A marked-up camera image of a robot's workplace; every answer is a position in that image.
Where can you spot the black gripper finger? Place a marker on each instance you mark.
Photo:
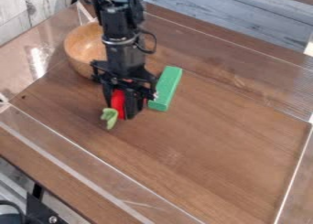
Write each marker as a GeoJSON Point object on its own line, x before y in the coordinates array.
{"type": "Point", "coordinates": [133, 102]}
{"type": "Point", "coordinates": [107, 92]}

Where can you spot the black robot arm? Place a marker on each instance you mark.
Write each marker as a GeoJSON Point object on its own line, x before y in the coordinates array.
{"type": "Point", "coordinates": [120, 18]}

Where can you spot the clear acrylic tray enclosure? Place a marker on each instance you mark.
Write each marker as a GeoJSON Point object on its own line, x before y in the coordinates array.
{"type": "Point", "coordinates": [211, 162]}

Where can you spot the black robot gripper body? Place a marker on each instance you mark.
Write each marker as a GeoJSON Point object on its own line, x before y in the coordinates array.
{"type": "Point", "coordinates": [123, 69]}

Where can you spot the green rectangular block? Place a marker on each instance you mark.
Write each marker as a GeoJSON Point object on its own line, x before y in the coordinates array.
{"type": "Point", "coordinates": [166, 88]}

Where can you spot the wooden bowl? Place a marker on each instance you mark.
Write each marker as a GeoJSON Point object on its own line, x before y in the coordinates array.
{"type": "Point", "coordinates": [83, 48]}

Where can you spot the black clamp mount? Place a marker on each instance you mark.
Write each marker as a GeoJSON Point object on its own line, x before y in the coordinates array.
{"type": "Point", "coordinates": [37, 212]}

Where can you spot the red plush strawberry toy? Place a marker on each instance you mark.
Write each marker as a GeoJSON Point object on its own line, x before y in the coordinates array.
{"type": "Point", "coordinates": [113, 113]}

